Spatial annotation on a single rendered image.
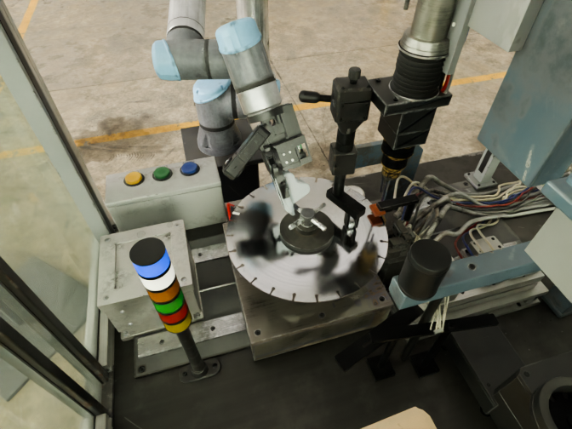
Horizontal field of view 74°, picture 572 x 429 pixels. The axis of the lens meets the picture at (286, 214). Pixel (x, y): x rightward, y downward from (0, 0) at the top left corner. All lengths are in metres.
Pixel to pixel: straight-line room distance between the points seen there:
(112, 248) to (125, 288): 0.11
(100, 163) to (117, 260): 1.84
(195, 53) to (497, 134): 0.54
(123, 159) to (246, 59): 2.03
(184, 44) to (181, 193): 0.36
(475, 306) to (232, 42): 0.72
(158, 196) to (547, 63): 0.80
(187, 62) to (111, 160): 1.92
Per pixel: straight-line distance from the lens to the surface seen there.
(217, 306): 0.92
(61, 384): 0.72
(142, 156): 2.64
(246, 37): 0.70
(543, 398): 0.72
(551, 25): 0.53
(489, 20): 0.57
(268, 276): 0.72
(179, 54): 0.81
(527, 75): 0.55
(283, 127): 0.73
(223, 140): 1.28
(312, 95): 0.67
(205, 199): 1.01
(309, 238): 0.76
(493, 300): 0.97
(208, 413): 0.84
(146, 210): 1.02
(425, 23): 0.60
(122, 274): 0.85
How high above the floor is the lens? 1.55
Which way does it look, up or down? 47 degrees down
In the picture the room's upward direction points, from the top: straight up
